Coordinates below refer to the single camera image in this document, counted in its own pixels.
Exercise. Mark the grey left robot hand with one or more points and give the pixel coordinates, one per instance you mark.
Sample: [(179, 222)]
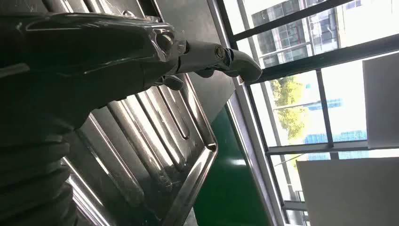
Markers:
[(93, 59)]

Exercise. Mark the steel scale tray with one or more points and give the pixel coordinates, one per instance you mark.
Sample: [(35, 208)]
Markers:
[(140, 140)]

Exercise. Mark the green conveyor belt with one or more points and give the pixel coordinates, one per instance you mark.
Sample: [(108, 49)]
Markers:
[(227, 187)]

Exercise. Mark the green tree outside window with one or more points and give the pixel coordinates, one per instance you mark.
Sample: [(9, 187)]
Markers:
[(290, 118)]

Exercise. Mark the white board panel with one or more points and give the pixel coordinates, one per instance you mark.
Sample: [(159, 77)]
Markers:
[(349, 193), (382, 99)]

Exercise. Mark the aluminium conveyor rail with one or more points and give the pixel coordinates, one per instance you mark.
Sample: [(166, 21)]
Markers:
[(249, 149)]

